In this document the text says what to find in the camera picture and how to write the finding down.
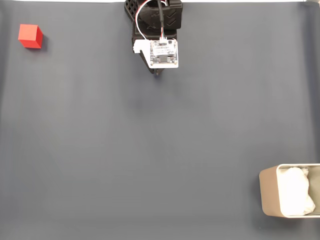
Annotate red cube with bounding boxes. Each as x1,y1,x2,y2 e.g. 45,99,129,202
17,24,44,50

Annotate beige metal box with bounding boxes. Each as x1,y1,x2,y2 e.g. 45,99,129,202
258,163,320,219

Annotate dark grey table mat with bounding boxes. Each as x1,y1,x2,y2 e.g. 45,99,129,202
0,1,320,240

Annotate white crumpled paper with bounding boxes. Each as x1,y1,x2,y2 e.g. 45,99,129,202
278,166,316,217

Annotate white red servo cable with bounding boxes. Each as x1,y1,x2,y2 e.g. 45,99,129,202
135,0,169,41

